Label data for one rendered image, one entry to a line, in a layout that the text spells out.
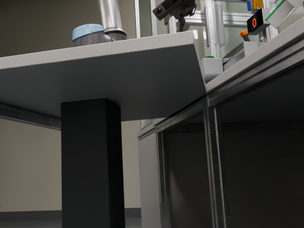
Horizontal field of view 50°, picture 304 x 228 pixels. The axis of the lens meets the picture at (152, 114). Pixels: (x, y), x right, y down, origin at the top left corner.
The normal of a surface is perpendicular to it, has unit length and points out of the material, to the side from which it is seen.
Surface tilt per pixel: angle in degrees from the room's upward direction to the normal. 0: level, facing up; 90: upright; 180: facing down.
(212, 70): 90
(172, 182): 90
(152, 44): 90
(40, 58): 90
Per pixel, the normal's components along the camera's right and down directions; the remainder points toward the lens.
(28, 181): -0.21, -0.15
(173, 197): 0.22, -0.18
